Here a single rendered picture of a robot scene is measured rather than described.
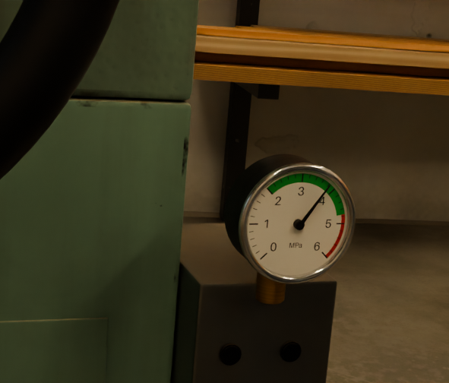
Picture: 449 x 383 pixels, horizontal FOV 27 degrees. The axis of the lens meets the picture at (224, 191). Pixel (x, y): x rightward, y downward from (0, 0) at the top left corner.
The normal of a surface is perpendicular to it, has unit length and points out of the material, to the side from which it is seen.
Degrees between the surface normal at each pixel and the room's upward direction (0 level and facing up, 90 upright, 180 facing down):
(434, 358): 0
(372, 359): 0
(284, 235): 90
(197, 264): 0
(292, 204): 90
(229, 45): 89
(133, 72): 90
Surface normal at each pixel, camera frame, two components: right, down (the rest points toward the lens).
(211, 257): 0.08, -0.97
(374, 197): 0.18, 0.23
